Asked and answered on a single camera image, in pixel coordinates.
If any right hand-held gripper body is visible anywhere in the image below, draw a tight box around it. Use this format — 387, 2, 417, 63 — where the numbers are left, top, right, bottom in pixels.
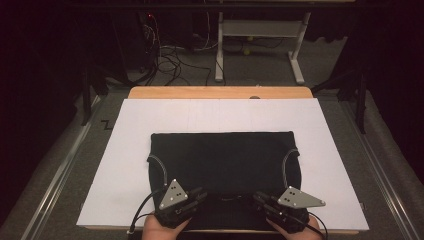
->
263, 185, 327, 234

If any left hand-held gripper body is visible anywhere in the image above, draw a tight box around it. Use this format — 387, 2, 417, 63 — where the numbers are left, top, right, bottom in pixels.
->
154, 178, 201, 230

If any black knit vest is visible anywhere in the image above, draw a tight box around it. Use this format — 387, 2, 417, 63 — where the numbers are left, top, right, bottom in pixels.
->
146, 131, 303, 232

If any person's right hand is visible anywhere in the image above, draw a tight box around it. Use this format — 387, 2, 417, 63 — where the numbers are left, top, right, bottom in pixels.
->
265, 214, 324, 240

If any person's left hand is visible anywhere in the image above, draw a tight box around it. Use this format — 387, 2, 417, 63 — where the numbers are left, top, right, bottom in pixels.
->
141, 214, 192, 240

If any white board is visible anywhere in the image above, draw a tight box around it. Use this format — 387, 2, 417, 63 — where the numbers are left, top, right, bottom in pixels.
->
76, 97, 370, 232

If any wooden table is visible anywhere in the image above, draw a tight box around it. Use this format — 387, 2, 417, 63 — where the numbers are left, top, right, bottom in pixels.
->
83, 85, 361, 236

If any dark metal stand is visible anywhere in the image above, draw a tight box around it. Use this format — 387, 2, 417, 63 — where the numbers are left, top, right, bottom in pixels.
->
79, 63, 131, 127
311, 66, 371, 135

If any dark computer case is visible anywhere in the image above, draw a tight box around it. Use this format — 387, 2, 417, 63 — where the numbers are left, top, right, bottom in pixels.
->
111, 11, 161, 74

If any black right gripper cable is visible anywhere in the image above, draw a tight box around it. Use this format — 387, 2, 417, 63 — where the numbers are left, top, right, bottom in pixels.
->
286, 211, 329, 240

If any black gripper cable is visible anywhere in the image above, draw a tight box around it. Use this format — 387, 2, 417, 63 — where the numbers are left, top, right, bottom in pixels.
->
286, 211, 329, 240
127, 188, 165, 235

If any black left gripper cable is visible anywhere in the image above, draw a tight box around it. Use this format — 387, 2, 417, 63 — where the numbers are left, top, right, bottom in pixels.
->
127, 188, 165, 235

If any grey metal floor rail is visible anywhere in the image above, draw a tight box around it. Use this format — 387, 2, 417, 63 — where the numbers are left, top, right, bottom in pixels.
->
19, 94, 103, 240
339, 99, 422, 240

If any tangle of black floor cables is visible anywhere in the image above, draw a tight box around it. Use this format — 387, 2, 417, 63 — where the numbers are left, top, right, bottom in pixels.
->
141, 14, 214, 87

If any white metal desk frame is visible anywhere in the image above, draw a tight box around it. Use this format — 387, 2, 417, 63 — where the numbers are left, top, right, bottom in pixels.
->
214, 11, 312, 86

